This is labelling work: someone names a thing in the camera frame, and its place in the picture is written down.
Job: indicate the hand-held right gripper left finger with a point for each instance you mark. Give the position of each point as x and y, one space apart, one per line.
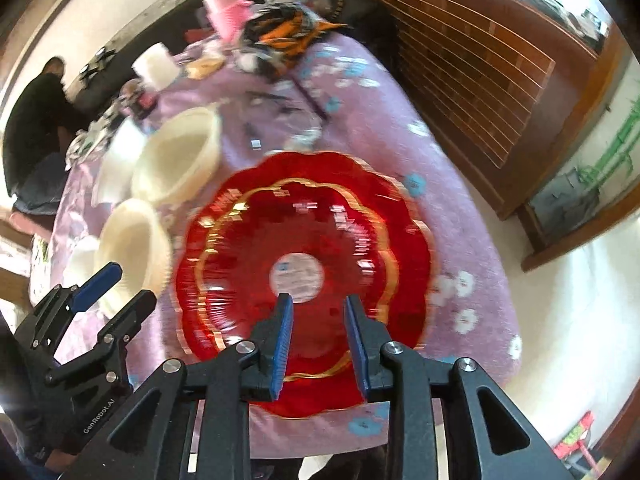
282 345

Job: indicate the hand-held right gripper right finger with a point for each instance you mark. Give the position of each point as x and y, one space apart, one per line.
357 345

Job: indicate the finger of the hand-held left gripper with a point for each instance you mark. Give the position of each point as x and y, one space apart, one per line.
97 282
130 315

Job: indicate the cream plastic bowl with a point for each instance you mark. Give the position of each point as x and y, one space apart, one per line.
175 160
132 245

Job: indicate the red scalloped plate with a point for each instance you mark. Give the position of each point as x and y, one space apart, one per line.
250 240

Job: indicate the brown armchair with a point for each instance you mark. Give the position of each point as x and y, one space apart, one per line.
25 225

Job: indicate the purple floral tablecloth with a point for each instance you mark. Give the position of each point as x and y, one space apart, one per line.
450 200

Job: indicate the black jar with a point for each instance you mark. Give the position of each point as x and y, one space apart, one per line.
142 100

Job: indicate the black pen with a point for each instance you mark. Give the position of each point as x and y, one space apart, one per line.
254 140

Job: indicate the white plastic container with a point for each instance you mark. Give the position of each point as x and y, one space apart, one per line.
157 62

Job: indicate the red floor tool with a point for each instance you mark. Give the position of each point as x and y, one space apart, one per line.
575 437

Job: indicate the yellow food bag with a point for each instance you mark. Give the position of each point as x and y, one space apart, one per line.
205 66

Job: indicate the wooden brick-pattern cabinet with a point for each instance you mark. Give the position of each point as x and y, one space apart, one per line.
475 85

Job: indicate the pink sleeved bottle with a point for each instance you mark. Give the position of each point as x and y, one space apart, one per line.
227 15

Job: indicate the black orange patterned cloth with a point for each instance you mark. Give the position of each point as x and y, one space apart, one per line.
285 30

